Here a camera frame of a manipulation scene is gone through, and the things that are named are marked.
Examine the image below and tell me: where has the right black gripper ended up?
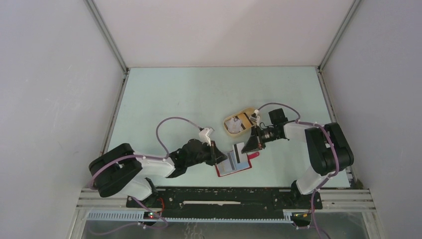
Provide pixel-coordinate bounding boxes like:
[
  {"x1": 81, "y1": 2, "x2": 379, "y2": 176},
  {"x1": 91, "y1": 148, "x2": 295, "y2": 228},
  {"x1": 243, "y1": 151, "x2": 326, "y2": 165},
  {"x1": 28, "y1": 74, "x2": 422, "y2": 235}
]
[{"x1": 241, "y1": 125, "x2": 280, "y2": 153}]

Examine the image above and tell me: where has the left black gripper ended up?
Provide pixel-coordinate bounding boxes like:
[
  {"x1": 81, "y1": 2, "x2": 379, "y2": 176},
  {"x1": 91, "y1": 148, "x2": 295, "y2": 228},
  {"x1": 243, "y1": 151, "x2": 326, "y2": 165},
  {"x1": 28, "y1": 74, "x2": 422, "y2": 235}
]
[{"x1": 186, "y1": 139, "x2": 227, "y2": 167}]

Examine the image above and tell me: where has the red card holder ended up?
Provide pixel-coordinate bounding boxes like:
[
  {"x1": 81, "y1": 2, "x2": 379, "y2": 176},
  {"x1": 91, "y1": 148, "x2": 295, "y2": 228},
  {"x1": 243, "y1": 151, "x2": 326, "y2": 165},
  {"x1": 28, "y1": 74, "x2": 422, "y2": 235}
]
[{"x1": 215, "y1": 150, "x2": 260, "y2": 177}]

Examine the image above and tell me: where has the white credit card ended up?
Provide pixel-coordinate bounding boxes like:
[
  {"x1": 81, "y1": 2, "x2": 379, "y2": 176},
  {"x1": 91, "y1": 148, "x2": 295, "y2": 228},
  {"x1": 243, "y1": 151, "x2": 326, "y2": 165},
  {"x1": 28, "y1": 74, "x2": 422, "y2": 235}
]
[{"x1": 217, "y1": 151, "x2": 236, "y2": 176}]

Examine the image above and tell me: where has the white magnetic stripe card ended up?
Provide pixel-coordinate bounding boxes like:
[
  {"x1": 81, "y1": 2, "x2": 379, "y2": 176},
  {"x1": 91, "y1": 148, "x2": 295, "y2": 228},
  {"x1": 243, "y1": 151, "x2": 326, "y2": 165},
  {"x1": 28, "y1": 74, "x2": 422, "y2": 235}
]
[{"x1": 233, "y1": 142, "x2": 248, "y2": 164}]

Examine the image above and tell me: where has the white VIP card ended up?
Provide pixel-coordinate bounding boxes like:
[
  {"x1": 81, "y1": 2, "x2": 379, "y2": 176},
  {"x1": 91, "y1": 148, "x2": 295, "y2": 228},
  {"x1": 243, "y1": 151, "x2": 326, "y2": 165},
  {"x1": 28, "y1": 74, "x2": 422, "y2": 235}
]
[{"x1": 224, "y1": 117, "x2": 243, "y2": 134}]

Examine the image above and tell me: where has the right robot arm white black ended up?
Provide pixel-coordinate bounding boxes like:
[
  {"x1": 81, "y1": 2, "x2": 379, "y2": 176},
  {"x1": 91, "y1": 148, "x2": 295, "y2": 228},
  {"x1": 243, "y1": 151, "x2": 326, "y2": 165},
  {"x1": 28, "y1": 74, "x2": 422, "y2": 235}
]
[{"x1": 241, "y1": 109, "x2": 354, "y2": 208}]

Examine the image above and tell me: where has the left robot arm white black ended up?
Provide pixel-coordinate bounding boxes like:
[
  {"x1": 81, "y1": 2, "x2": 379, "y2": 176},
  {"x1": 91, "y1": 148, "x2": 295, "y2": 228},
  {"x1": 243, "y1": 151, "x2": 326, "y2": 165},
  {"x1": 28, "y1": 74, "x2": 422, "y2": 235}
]
[{"x1": 89, "y1": 139, "x2": 227, "y2": 208}]

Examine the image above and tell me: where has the beige oval tray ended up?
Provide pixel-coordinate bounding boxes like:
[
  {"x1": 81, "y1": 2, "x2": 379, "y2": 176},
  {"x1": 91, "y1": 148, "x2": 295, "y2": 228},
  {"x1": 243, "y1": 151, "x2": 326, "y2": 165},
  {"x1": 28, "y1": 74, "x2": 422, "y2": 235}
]
[{"x1": 223, "y1": 107, "x2": 259, "y2": 137}]

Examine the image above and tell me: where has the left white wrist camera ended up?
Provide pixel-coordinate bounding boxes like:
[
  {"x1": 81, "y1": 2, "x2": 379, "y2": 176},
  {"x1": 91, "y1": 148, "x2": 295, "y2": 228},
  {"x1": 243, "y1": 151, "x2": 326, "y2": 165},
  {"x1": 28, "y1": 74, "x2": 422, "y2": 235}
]
[{"x1": 199, "y1": 127, "x2": 214, "y2": 146}]

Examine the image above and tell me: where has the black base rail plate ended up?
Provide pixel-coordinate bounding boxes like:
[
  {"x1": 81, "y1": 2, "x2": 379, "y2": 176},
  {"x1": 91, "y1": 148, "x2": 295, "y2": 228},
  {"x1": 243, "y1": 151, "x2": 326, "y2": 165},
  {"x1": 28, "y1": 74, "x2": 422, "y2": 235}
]
[{"x1": 142, "y1": 187, "x2": 322, "y2": 220}]

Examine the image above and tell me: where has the white cable duct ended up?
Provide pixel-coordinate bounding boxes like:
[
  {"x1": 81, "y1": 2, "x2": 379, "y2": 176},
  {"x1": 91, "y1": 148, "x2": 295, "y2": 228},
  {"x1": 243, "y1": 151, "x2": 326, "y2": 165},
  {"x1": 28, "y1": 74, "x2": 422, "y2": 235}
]
[{"x1": 86, "y1": 211, "x2": 298, "y2": 224}]

